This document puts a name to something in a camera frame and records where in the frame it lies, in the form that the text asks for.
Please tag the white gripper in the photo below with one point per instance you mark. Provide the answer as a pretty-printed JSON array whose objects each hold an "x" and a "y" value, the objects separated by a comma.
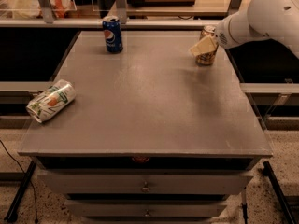
[{"x": 221, "y": 34}]

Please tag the orange soda can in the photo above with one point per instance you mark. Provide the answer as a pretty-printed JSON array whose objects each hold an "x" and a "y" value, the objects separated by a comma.
[{"x": 208, "y": 58}]

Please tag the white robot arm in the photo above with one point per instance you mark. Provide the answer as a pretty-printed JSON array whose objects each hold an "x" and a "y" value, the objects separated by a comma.
[{"x": 284, "y": 24}]

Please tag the blue pepsi can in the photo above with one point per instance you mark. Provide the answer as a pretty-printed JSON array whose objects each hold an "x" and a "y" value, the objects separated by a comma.
[{"x": 112, "y": 32}]

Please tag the white green lying can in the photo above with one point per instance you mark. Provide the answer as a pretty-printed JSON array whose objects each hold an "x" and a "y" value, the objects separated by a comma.
[{"x": 51, "y": 101}]

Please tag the grey drawer cabinet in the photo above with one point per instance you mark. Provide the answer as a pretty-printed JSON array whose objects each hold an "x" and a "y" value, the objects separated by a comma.
[{"x": 147, "y": 114}]

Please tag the upper drawer knob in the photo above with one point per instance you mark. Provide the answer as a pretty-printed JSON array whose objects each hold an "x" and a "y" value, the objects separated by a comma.
[{"x": 145, "y": 187}]

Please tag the drawer knob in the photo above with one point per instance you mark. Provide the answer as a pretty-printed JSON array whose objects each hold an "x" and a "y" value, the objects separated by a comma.
[
  {"x": 147, "y": 214},
  {"x": 145, "y": 187}
]

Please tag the lower drawer knob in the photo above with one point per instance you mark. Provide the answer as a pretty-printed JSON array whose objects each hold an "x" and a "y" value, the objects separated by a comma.
[{"x": 147, "y": 214}]

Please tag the orange white plastic bag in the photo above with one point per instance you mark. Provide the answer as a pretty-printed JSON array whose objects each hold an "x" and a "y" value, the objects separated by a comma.
[{"x": 34, "y": 9}]

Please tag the right black floor rail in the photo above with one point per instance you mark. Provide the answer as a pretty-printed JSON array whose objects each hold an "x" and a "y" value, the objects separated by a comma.
[{"x": 287, "y": 203}]

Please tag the black floor rail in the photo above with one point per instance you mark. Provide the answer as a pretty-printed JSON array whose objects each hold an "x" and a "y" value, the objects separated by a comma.
[
  {"x": 24, "y": 179},
  {"x": 287, "y": 203}
]

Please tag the left black floor rail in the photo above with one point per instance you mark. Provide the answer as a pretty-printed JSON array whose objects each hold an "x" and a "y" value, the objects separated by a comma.
[{"x": 24, "y": 179}]

